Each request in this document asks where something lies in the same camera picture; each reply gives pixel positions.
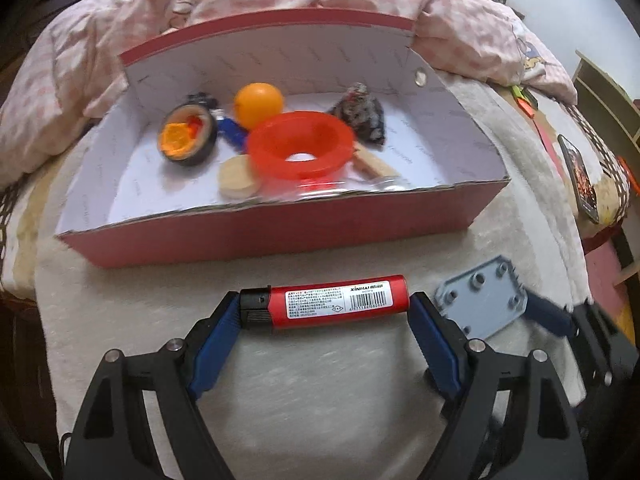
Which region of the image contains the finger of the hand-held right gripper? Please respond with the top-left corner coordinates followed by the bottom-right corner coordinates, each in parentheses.
top-left (522, 292), bottom-right (613, 361)

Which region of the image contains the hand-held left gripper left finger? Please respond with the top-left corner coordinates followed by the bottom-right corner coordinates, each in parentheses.
top-left (62, 290), bottom-right (241, 480)

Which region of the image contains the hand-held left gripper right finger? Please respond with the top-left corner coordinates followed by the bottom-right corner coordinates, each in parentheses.
top-left (410, 291), bottom-right (588, 480)

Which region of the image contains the grey metal plate with holes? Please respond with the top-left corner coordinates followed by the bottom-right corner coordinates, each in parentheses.
top-left (432, 256), bottom-right (528, 340)

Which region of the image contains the red lighter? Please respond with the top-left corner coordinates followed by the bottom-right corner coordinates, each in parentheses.
top-left (239, 275), bottom-right (410, 331)

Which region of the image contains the red cardboard box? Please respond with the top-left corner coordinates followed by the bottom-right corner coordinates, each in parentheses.
top-left (55, 8), bottom-right (511, 270)

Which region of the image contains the round wooden disc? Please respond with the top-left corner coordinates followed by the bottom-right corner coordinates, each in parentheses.
top-left (218, 154), bottom-right (262, 201)

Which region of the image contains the light wooden block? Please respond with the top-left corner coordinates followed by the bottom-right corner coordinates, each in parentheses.
top-left (351, 144), bottom-right (401, 180)

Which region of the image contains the orange-red plastic funnel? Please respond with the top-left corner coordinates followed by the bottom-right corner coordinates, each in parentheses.
top-left (246, 111), bottom-right (356, 181)

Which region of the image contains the black tape roll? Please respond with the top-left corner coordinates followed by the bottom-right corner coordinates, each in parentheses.
top-left (157, 104), bottom-right (218, 167)

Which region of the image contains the orange plastic lump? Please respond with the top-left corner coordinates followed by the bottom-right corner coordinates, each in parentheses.
top-left (162, 115), bottom-right (202, 157)

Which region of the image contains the blue cylinder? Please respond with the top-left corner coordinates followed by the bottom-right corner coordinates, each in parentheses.
top-left (216, 116), bottom-right (249, 153)

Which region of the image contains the orange ball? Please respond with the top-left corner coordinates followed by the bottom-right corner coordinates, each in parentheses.
top-left (234, 83), bottom-right (284, 130)

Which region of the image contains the dark patterned beanbag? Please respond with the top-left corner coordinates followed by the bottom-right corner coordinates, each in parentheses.
top-left (327, 82), bottom-right (386, 147)

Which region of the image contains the black white toy figure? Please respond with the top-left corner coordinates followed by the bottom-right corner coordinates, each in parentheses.
top-left (187, 91), bottom-right (221, 116)

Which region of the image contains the white fuzzy blanket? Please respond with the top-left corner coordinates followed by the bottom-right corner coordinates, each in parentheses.
top-left (35, 70), bottom-right (591, 480)

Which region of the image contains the black smartphone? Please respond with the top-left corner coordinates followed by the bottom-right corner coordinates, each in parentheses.
top-left (557, 134), bottom-right (601, 225)

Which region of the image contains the orange green toy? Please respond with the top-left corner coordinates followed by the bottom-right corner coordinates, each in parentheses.
top-left (510, 84), bottom-right (538, 113)

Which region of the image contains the light wooden shelf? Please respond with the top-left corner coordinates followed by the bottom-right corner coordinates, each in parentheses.
top-left (572, 50), bottom-right (640, 161)

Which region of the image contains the pink checked quilt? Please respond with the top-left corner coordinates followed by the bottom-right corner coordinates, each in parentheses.
top-left (0, 0), bottom-right (578, 191)

